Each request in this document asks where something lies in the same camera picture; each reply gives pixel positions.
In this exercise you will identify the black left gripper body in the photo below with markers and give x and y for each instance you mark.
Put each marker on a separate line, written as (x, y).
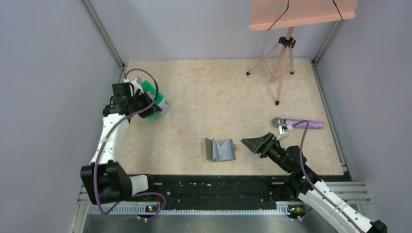
(145, 105)

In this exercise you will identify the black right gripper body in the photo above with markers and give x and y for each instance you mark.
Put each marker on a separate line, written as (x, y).
(268, 147)

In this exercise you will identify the grey card holder wallet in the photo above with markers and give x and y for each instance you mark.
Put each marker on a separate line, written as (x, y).
(220, 150)

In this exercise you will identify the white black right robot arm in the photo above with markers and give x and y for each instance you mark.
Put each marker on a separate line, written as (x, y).
(305, 185)

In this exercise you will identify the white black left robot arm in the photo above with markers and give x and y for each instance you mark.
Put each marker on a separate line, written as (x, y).
(104, 178)

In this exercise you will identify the green plastic bin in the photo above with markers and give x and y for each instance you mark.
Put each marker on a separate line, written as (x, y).
(151, 90)

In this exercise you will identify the purple glitter microphone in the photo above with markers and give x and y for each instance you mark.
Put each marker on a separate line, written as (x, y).
(297, 123)

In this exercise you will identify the pink music stand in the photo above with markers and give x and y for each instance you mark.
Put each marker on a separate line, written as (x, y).
(268, 15)

